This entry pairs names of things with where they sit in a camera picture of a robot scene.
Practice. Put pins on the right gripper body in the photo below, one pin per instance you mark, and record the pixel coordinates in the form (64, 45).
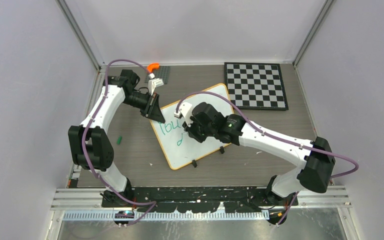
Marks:
(200, 132)

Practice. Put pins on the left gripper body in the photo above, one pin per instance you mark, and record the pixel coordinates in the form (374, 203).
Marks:
(148, 105)

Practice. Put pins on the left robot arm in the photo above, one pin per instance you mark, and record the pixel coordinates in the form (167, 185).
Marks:
(90, 146)

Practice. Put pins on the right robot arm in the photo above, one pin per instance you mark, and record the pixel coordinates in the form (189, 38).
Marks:
(313, 166)

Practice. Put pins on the grey lego baseplate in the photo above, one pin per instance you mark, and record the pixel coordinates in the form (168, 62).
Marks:
(163, 72)

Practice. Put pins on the orange curved block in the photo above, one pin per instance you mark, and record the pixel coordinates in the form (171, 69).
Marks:
(152, 67)

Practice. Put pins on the black white checkerboard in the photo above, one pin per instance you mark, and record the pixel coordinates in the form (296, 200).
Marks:
(255, 86)

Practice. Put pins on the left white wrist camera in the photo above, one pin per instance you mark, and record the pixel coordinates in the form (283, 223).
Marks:
(153, 83)

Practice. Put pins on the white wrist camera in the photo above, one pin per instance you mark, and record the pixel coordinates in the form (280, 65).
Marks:
(153, 83)
(184, 110)

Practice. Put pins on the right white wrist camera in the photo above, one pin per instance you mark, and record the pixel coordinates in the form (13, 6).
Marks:
(184, 110)

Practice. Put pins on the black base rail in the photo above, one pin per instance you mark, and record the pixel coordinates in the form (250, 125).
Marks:
(234, 199)

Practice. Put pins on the aluminium frame rail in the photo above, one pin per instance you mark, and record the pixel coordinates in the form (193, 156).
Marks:
(89, 198)

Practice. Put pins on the white slotted cable duct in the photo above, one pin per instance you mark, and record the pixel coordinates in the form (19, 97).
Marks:
(129, 215)

